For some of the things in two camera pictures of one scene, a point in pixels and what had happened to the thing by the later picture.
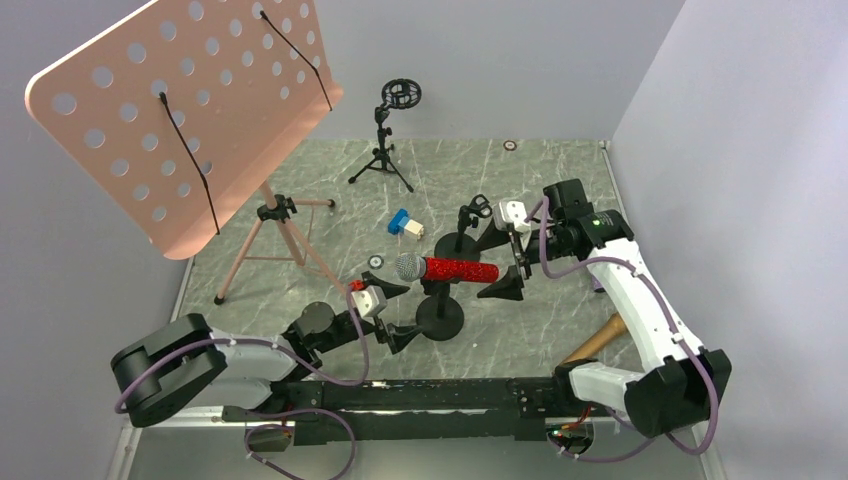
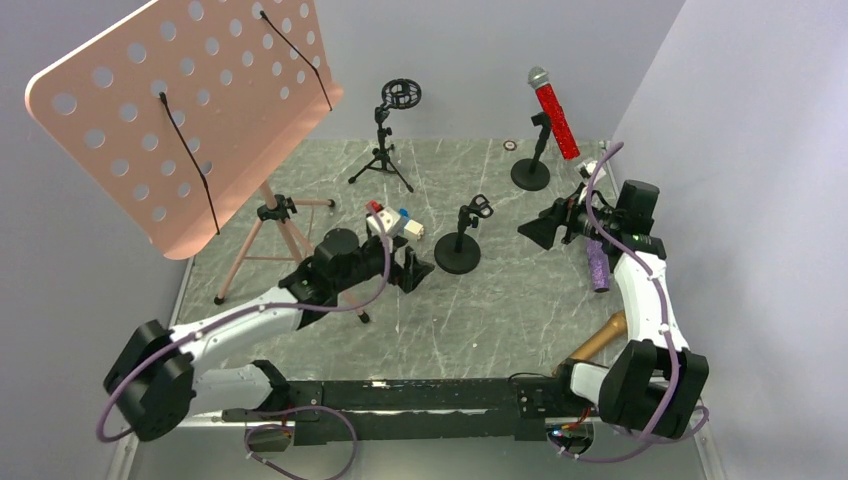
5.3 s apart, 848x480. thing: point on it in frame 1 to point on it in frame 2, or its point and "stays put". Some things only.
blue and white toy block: x=401 y=221 stays put
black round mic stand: x=440 y=316 to x=532 y=174
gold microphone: x=589 y=350 stays put
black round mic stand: x=459 y=244 stays put
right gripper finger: x=510 y=286 to x=543 y=230
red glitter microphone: x=412 y=267 to x=538 y=78
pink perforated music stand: x=180 y=113 stays put
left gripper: x=380 y=318 to x=404 y=268
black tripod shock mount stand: x=398 y=94 stays put
